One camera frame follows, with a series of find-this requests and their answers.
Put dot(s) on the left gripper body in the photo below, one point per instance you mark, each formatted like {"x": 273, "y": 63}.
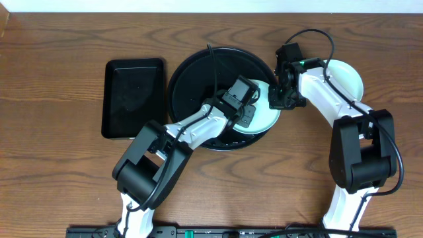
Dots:
{"x": 246, "y": 116}

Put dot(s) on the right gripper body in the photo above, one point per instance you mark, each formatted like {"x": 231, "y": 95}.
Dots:
{"x": 292, "y": 100}

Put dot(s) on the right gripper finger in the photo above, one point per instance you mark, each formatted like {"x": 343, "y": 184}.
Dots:
{"x": 276, "y": 97}
{"x": 280, "y": 59}

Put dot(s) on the light blue plate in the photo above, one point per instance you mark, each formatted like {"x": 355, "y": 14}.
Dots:
{"x": 348, "y": 77}
{"x": 264, "y": 117}

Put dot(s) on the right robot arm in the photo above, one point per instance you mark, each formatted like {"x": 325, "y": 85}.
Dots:
{"x": 361, "y": 156}

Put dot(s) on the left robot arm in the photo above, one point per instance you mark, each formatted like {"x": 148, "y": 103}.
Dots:
{"x": 151, "y": 166}

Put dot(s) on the black round tray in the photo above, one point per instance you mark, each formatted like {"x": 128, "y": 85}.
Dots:
{"x": 193, "y": 82}

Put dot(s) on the black rectangular tray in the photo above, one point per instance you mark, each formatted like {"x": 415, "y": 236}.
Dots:
{"x": 134, "y": 94}

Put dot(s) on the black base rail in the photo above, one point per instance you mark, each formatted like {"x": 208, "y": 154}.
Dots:
{"x": 174, "y": 232}

